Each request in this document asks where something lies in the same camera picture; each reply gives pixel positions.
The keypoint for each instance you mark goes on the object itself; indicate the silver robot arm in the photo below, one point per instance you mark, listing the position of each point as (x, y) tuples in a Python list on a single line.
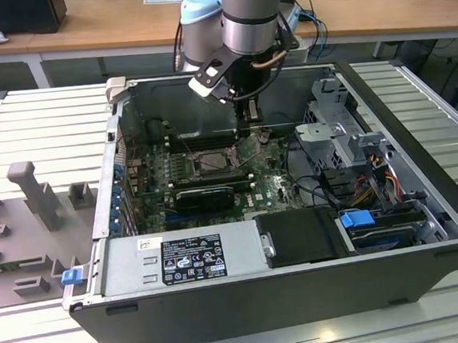
[(251, 17)]

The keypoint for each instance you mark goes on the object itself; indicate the metal drive cage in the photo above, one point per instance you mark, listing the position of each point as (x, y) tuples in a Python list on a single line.
[(318, 135)]

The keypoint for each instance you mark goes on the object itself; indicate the black graphics card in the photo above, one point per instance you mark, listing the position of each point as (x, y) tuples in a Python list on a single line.
[(205, 199)]

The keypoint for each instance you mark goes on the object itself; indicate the green motherboard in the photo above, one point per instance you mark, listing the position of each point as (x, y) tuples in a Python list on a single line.
[(269, 176)]

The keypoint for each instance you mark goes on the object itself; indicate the grey plastic case latch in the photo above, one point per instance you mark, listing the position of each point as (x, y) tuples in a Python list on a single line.
[(117, 87)]

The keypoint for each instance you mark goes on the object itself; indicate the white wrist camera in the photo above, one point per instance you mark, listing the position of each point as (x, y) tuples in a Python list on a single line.
[(209, 79)]

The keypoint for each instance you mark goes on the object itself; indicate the silver power supply unit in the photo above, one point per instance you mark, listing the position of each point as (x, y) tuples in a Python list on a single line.
[(125, 269)]

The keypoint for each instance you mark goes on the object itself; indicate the black computer box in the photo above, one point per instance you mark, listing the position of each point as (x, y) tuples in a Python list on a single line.
[(11, 16)]

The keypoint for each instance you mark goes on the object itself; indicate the black plastic shroud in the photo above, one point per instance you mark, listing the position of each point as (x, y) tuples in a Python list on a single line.
[(299, 237)]

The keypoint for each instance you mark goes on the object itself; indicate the blue expansion slot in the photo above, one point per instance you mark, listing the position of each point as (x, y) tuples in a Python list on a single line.
[(173, 216)]

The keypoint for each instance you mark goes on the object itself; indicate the wooden desk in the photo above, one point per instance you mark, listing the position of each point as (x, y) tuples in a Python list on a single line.
[(120, 24)]

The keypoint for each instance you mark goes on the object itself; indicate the blue case latch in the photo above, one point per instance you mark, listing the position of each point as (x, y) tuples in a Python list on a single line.
[(71, 277)]

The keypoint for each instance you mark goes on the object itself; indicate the dark coin battery holder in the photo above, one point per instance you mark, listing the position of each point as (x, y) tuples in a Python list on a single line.
[(266, 137)]

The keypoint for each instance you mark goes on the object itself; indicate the hard disk in blue carrier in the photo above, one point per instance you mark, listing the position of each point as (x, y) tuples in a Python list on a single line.
[(355, 220)]

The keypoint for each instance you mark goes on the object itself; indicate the CPU socket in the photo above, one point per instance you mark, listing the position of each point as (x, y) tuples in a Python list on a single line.
[(195, 170)]

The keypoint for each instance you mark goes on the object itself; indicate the grey parts rack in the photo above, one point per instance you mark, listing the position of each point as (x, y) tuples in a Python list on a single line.
[(17, 230)]

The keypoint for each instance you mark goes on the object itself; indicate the blue card retainer clips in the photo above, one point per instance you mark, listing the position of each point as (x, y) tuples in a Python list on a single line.
[(115, 210)]

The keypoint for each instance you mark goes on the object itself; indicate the black RAM slot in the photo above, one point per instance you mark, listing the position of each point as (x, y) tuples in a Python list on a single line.
[(202, 137), (213, 178), (238, 185), (202, 145)]

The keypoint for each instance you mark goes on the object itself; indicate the black cylinder part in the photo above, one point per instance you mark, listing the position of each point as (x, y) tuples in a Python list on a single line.
[(155, 130)]

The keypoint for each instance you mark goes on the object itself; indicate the black PC case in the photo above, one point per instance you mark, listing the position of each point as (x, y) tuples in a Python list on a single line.
[(225, 316)]

